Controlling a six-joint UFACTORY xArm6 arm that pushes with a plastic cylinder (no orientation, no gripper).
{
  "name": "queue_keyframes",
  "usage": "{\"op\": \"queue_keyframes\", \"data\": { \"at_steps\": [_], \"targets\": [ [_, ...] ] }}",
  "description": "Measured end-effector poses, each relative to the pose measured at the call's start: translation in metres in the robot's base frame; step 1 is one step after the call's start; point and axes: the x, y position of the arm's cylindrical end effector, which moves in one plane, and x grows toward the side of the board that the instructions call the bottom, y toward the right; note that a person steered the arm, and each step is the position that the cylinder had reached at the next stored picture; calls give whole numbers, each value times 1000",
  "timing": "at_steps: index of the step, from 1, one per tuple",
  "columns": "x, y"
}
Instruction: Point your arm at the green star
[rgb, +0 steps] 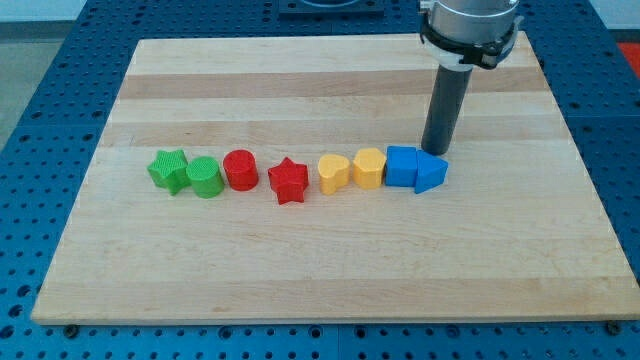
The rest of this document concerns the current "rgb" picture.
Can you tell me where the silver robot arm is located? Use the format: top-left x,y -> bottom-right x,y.
419,0 -> 522,72

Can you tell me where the red star block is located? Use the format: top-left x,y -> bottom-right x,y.
268,157 -> 309,205

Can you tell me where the green star block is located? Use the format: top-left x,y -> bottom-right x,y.
147,149 -> 191,195

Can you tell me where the yellow heart block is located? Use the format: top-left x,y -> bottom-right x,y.
318,154 -> 350,195

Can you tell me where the light wooden board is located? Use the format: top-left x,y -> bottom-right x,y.
31,34 -> 639,326

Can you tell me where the yellow hexagon block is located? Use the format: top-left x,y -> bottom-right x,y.
353,148 -> 386,190

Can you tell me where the red cylinder block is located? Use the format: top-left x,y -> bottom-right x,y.
223,149 -> 259,191

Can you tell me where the blue cube block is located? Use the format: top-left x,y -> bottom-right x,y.
385,146 -> 417,187

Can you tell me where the blue triangle block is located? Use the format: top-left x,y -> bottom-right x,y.
414,150 -> 449,194

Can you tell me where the green cylinder block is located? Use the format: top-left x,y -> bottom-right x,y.
186,156 -> 225,198

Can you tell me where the dark grey cylindrical pointer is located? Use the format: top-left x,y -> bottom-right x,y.
421,66 -> 472,155

